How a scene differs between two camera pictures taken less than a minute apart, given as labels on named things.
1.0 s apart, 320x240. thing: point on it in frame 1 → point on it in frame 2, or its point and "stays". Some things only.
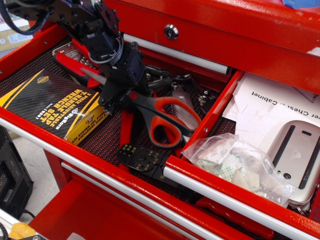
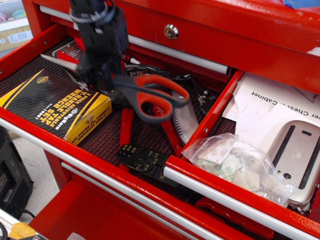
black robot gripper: [130, 67] → [102, 32]
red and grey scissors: [168, 121] → [152, 96]
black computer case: [16, 185] stays
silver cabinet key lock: [171, 31] stays
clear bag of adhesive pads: [244, 165] stays
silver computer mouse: [294, 149] stays
